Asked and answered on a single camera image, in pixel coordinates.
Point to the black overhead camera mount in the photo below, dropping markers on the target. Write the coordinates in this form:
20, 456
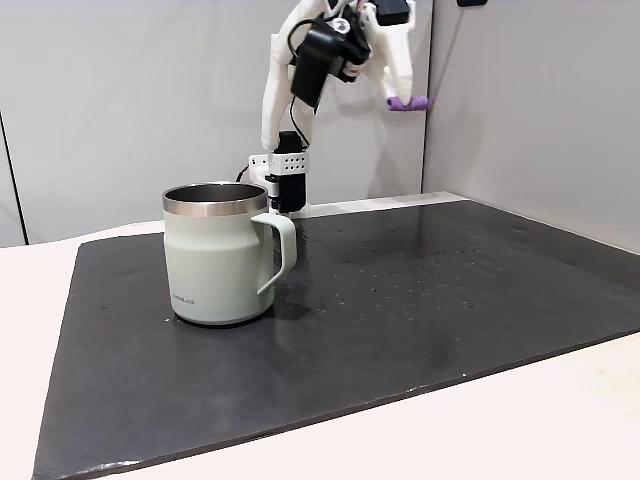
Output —
472, 2

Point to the black oval camera box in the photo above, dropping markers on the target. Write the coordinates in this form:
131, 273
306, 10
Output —
317, 65

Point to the pale green steel-lined mug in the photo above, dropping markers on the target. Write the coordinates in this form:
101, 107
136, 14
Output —
215, 260

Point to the purple ribbed pen grip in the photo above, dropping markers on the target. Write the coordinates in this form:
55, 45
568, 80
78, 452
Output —
415, 103

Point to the black rubber table mat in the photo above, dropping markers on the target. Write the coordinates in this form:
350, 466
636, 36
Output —
400, 300

